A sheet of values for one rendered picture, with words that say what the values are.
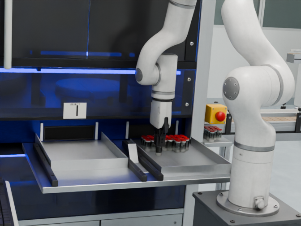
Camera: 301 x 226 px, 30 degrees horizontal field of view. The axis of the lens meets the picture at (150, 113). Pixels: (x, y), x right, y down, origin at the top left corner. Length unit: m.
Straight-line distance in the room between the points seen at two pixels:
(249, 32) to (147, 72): 0.42
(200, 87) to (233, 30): 0.60
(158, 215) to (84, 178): 0.61
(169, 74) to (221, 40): 5.49
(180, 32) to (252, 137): 0.49
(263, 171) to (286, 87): 0.25
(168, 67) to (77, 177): 0.50
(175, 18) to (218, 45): 5.54
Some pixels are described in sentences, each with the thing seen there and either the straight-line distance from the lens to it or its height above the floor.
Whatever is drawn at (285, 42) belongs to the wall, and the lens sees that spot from 7.93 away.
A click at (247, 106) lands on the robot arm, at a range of 1.56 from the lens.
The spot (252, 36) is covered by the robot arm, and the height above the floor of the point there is 1.36.
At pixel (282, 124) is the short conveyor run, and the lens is 2.59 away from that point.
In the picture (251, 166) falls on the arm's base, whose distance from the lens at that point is 1.65.
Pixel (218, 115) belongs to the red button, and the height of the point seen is 1.00.
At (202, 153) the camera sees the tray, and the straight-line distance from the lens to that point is 2.14.
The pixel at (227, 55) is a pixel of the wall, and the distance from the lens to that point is 7.51.
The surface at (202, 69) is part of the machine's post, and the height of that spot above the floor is 1.18.
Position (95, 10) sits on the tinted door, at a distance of 2.06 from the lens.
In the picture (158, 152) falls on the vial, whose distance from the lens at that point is 2.06.
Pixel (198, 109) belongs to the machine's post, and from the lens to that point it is 2.25.
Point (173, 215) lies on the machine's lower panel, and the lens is 2.35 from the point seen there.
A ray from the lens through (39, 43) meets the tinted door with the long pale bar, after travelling 2.03.
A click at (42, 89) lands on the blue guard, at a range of 2.05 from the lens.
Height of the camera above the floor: 1.49
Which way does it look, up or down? 13 degrees down
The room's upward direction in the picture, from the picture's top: 4 degrees clockwise
